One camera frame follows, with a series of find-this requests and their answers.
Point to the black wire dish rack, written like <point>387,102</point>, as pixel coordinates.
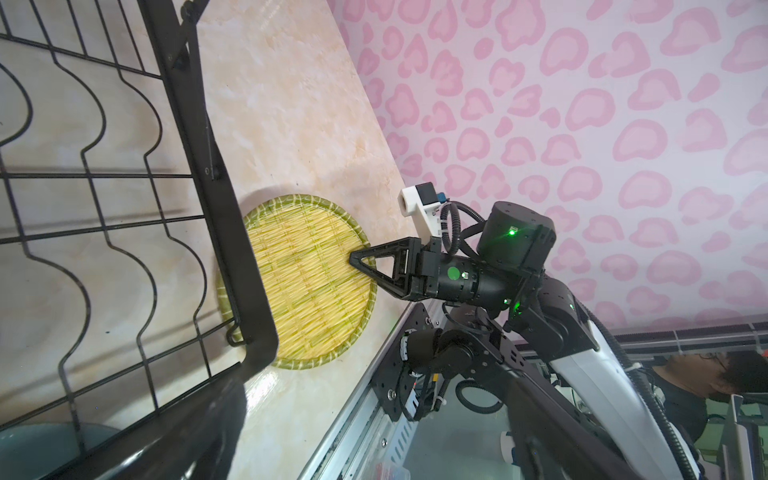
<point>127,277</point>

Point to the person with black hair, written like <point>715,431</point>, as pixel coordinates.
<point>689,381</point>

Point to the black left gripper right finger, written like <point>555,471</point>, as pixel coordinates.
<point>550,444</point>

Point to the aluminium front rail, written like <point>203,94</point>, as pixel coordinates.
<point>372,435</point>

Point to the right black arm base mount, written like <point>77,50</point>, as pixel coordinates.
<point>468,351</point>

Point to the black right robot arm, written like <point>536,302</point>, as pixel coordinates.
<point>578,408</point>

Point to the yellow woven round plate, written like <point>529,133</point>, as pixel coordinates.
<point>320,304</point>

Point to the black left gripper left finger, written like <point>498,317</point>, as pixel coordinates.
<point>193,437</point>

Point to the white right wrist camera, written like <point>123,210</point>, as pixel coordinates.
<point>422,204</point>

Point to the teal green round plate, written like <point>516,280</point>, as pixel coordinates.
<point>33,451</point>

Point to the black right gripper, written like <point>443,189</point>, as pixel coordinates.
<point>397,269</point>

